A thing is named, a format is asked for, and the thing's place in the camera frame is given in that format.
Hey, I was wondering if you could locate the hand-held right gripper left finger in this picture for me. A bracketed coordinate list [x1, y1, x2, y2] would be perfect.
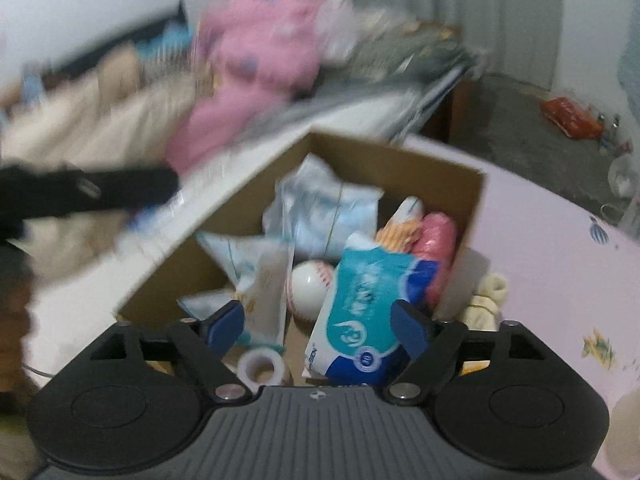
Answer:
[90, 299, 256, 403]

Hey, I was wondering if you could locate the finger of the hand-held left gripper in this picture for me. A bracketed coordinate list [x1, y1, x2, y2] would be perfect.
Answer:
[75, 166, 182, 211]

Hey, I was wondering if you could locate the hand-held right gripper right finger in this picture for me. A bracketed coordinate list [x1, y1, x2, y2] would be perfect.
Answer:
[382, 299, 548, 405]

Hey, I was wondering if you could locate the white medical tape roll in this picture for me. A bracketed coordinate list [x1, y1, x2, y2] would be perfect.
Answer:
[237, 347, 292, 387]

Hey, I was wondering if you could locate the white wet wipes packet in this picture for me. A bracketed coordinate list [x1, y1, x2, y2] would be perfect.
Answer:
[196, 231, 296, 351]

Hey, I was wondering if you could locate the blue white tissue pack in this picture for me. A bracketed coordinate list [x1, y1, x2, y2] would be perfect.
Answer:
[302, 232, 443, 386]

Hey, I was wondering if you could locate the white baseball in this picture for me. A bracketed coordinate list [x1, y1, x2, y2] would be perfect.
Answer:
[284, 260, 335, 323]

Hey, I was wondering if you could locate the pink garbage bag roll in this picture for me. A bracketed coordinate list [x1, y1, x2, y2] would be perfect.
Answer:
[410, 212, 460, 311]

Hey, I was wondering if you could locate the orange white striped towel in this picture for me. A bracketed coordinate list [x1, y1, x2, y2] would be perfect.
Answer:
[375, 196, 426, 256]

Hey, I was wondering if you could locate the light blue face mask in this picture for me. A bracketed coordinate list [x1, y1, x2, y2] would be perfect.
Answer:
[264, 180, 385, 261]

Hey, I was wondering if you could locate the brown cardboard box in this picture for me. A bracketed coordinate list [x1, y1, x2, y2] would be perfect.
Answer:
[115, 130, 488, 391]

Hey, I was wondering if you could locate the person's left forearm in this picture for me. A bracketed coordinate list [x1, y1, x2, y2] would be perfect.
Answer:
[0, 247, 38, 401]

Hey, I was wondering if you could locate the cream knotted sock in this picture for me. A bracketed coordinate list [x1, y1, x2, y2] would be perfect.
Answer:
[457, 272, 509, 333]

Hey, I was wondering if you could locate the beige blanket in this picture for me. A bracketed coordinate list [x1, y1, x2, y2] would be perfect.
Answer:
[0, 45, 201, 271]

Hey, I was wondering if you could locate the pink plush toy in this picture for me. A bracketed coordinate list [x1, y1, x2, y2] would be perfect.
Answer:
[165, 0, 341, 171]

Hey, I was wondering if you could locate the orange snack bag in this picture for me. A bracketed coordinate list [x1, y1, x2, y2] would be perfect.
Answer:
[540, 97, 606, 141]

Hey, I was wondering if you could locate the white plastic bag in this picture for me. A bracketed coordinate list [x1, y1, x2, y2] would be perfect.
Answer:
[607, 155, 640, 196]

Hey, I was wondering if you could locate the wooden bed frame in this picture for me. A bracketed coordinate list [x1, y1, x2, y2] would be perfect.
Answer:
[425, 77, 471, 146]

